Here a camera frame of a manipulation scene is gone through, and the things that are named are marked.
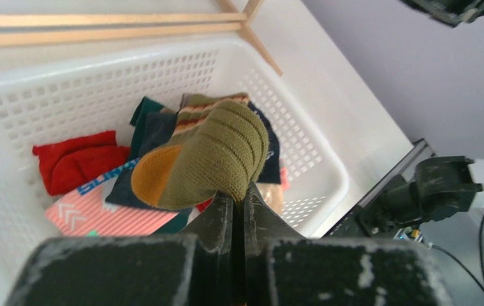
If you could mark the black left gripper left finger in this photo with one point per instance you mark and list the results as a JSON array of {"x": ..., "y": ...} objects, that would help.
[{"x": 213, "y": 226}]

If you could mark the red hanging sock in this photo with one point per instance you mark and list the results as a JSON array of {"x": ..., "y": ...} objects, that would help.
[{"x": 66, "y": 165}]

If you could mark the white plastic basket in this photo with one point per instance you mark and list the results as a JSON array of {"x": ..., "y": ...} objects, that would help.
[{"x": 53, "y": 102}]

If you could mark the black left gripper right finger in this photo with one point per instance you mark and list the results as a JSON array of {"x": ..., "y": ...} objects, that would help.
[{"x": 261, "y": 223}]

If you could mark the navy sock white lettering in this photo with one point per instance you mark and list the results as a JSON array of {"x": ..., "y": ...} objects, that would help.
[{"x": 270, "y": 173}]

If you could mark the wooden hanging rack frame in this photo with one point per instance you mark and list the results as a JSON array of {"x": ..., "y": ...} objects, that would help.
[{"x": 67, "y": 22}]

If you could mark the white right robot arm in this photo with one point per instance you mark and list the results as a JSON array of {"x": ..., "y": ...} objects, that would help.
[{"x": 442, "y": 186}]

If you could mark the navy blue sock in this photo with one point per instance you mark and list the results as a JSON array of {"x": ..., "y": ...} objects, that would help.
[{"x": 144, "y": 185}]

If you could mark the dark teal sock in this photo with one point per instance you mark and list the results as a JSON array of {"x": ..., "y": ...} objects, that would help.
[{"x": 154, "y": 125}]

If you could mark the olive sock orange heel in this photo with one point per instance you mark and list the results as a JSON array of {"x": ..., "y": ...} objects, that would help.
[{"x": 223, "y": 147}]

